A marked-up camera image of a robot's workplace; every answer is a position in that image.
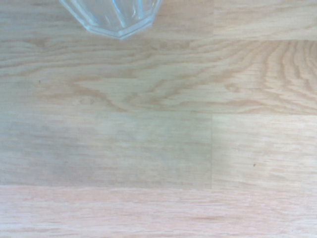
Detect clear faceted drinking glass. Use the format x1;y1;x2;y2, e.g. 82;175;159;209
58;0;163;40

